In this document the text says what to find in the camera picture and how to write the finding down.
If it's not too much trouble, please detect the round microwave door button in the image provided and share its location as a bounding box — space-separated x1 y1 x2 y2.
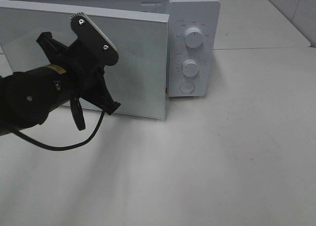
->
180 82 195 94

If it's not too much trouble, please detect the white microwave knob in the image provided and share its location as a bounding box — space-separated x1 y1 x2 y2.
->
181 59 199 77
183 26 204 48

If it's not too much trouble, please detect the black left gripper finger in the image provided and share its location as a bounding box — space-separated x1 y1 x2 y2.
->
36 32 68 63
95 84 121 115

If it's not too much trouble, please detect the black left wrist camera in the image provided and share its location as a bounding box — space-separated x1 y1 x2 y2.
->
70 12 119 66

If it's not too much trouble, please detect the white microwave oven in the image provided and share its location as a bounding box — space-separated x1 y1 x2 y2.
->
0 0 221 98

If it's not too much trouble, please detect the white microwave door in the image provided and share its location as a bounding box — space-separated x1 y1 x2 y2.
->
0 0 169 119

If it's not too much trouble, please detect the white lower microwave knob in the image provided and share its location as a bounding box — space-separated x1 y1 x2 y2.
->
181 59 199 77

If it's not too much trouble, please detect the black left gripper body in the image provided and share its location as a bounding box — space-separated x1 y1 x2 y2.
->
55 39 106 105

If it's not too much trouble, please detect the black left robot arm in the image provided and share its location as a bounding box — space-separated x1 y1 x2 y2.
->
0 32 120 135

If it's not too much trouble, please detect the white upper microwave knob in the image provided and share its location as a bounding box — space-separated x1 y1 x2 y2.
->
183 26 204 48

